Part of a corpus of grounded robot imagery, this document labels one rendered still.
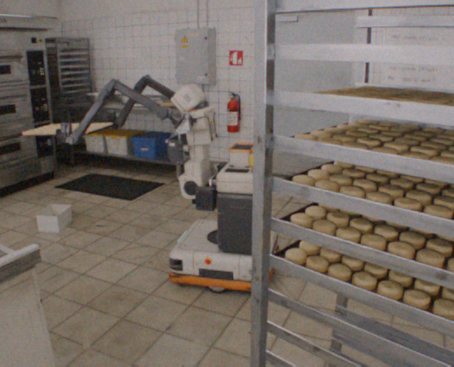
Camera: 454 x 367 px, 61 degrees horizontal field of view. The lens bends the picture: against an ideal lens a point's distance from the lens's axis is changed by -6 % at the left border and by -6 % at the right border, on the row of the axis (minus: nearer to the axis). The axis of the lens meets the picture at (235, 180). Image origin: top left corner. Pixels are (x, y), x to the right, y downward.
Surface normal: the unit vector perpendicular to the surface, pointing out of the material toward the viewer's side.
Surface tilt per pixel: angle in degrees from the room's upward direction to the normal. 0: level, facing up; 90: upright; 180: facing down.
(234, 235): 90
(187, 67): 90
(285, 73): 90
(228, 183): 90
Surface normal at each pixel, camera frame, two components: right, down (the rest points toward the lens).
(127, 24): -0.40, 0.26
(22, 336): 0.87, 0.14
